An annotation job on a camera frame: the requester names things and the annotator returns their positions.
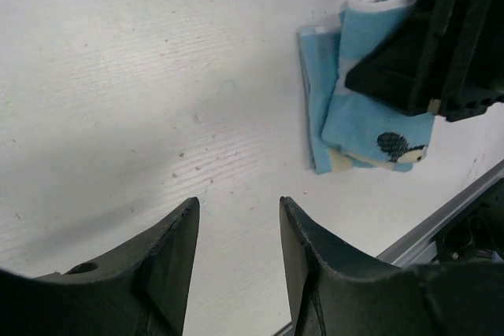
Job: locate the aluminium mounting rail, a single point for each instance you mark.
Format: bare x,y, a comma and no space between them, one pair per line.
444,277

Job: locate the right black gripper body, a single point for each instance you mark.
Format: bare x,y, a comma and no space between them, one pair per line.
460,61

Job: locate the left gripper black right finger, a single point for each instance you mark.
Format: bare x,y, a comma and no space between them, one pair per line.
335,289

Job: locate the light blue patterned cloth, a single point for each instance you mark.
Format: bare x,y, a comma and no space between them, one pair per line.
347,129

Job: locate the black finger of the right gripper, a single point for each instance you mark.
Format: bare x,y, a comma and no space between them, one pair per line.
394,53

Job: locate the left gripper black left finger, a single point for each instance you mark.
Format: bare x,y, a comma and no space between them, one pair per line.
140,287

